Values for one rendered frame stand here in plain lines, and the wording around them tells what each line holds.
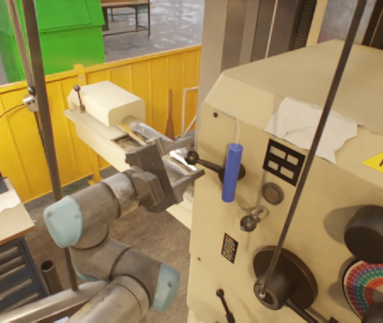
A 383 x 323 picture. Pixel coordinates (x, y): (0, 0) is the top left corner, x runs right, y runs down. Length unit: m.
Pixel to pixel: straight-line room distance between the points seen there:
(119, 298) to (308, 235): 0.35
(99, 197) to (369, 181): 0.42
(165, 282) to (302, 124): 0.35
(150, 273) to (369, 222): 0.34
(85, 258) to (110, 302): 0.14
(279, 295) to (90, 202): 0.39
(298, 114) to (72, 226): 0.42
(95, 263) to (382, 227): 0.45
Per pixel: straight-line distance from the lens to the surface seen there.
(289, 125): 0.55
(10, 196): 1.94
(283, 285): 0.65
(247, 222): 0.58
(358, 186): 0.51
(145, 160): 0.58
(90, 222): 0.53
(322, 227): 0.58
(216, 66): 1.49
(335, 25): 1.17
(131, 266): 0.55
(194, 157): 0.66
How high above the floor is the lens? 2.12
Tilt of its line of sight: 35 degrees down
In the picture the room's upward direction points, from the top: 4 degrees clockwise
